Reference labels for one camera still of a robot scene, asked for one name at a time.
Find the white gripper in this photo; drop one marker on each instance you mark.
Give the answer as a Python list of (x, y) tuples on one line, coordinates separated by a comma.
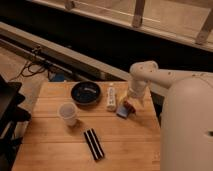
[(136, 89)]

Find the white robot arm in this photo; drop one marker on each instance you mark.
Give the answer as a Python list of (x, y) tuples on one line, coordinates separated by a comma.
[(187, 114)]

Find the blue sponge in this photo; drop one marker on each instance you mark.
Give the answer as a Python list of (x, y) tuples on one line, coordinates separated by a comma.
[(122, 112)]

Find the white tube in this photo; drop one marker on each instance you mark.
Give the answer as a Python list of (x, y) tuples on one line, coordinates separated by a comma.
[(111, 98)]

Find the dark blue bowl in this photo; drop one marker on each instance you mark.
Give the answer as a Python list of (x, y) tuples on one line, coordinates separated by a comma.
[(86, 93)]

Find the black striped rectangular block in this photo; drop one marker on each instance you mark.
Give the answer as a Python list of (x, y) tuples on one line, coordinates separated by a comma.
[(94, 144)]

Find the blue object on floor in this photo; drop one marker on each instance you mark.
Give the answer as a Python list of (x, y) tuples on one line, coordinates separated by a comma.
[(58, 78)]

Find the black chair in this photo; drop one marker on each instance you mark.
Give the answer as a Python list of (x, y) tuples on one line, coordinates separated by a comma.
[(10, 115)]

